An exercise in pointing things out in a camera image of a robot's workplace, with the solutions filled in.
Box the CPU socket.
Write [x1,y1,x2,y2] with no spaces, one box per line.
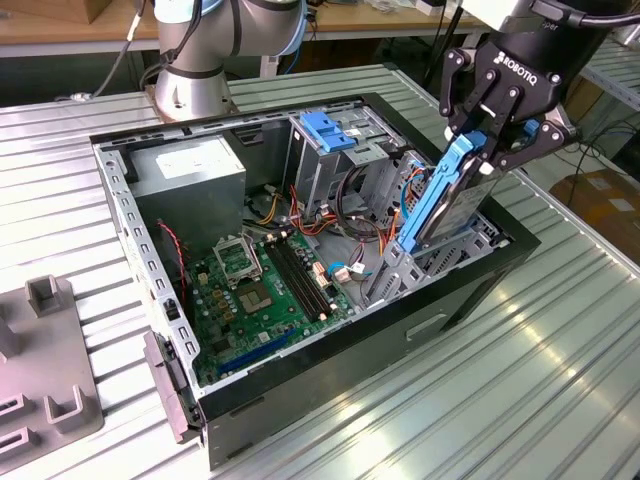
[234,281,277,317]

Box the grey metal disk bay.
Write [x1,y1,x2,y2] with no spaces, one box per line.
[362,148,512,309]

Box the red orange wire bundle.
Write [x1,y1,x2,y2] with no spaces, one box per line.
[288,183,346,237]

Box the black cable loop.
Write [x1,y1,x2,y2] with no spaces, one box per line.
[335,164,399,245]

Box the blue expansion slot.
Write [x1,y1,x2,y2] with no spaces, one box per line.
[217,322,297,379]

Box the wooden desk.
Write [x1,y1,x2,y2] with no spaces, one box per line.
[0,0,501,60]

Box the yellow wire bundle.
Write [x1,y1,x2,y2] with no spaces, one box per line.
[253,192,282,225]

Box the hard disk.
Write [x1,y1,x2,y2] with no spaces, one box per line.
[394,130,502,257]

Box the green motherboard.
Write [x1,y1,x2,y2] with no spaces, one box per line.
[187,227,359,386]

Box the orange power wire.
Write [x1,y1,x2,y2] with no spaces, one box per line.
[377,167,436,271]

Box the black stand leg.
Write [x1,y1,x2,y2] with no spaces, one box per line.
[423,0,464,94]

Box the white connector with blue wire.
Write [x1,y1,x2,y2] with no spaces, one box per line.
[328,261,354,286]

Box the metal optical drive cage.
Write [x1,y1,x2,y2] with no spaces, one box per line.
[287,104,407,217]

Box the labelled cardboard box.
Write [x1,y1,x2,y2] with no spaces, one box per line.
[549,168,640,251]

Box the metal socket cover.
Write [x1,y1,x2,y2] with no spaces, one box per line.
[213,233,264,290]

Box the brown cardboard box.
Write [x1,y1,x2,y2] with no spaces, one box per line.
[0,0,139,25]

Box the grey case latch panel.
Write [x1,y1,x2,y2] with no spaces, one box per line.
[143,331,207,445]

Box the thin cable with metal connector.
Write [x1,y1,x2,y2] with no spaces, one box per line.
[53,0,149,103]

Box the black open PC case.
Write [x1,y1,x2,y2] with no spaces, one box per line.
[88,92,543,471]

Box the black RAM slot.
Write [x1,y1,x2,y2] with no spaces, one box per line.
[271,238,327,320]
[284,232,337,312]
[278,235,332,316]
[264,239,324,324]

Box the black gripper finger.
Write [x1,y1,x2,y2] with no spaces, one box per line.
[438,47,504,140]
[478,86,582,175]

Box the grey power supply box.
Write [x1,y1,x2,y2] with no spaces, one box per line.
[127,134,249,257]

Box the grey parts rack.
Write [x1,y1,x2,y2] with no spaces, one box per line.
[0,273,108,474]

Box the metal slat side table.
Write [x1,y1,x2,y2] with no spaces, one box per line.
[579,38,640,112]

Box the blue plastic drive latch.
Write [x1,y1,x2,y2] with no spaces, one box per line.
[300,111,358,156]

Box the blue data wire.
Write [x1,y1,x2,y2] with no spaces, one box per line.
[398,169,426,222]

